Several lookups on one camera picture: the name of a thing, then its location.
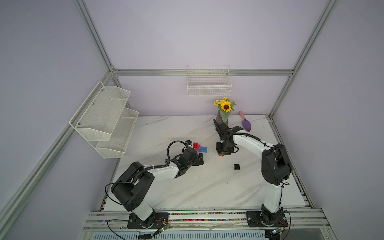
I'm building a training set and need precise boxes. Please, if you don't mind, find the sunflower bouquet in grey vase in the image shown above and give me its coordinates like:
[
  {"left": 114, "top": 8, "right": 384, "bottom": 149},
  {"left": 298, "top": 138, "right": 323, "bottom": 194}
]
[{"left": 214, "top": 97, "right": 236, "bottom": 124}]

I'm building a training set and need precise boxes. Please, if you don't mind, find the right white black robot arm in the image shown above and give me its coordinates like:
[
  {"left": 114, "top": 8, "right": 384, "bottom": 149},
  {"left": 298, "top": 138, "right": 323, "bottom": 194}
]
[{"left": 214, "top": 120, "right": 293, "bottom": 219}]

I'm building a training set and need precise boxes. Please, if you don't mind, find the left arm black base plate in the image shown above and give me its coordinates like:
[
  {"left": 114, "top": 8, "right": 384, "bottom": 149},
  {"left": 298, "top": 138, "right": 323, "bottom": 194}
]
[{"left": 127, "top": 212, "right": 170, "bottom": 229}]

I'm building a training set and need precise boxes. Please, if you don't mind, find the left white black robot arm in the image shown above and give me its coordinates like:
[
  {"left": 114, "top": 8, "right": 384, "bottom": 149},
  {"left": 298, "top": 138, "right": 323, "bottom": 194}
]
[{"left": 105, "top": 140, "right": 204, "bottom": 225}]

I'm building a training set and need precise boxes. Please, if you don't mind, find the aluminium front rail frame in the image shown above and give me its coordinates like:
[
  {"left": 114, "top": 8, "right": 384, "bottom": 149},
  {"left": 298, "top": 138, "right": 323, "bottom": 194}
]
[{"left": 83, "top": 208, "right": 331, "bottom": 232}]

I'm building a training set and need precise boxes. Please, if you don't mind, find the purple pink garden trowel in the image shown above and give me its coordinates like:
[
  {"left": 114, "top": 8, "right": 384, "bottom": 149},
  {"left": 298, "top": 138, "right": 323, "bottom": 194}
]
[{"left": 239, "top": 111, "right": 252, "bottom": 132}]

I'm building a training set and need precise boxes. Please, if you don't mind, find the white wire wall basket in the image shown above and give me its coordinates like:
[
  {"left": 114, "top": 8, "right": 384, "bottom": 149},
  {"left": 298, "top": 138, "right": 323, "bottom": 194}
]
[{"left": 187, "top": 65, "right": 232, "bottom": 97}]

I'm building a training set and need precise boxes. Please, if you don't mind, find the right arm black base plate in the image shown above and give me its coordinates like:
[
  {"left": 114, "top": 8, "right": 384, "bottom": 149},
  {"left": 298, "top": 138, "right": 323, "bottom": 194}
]
[{"left": 246, "top": 210, "right": 288, "bottom": 228}]

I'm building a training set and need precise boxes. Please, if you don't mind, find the white mesh two-tier shelf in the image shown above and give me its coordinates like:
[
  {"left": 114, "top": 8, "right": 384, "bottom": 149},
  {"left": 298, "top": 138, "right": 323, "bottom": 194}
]
[{"left": 69, "top": 82, "right": 139, "bottom": 159}]

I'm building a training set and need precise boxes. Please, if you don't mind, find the blue long lego brick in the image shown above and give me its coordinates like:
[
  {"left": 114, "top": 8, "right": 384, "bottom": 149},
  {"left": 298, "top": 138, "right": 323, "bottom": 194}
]
[{"left": 198, "top": 146, "right": 208, "bottom": 153}]

